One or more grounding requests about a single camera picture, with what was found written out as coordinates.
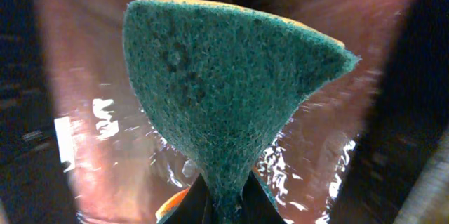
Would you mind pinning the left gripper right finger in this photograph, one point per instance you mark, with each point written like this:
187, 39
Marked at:
256, 206

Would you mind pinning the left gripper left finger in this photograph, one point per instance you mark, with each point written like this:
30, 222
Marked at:
190, 206

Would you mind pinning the green scouring sponge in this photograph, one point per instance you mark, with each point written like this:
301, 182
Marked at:
219, 81

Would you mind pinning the rectangular black water tray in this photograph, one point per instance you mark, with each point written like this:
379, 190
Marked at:
355, 153

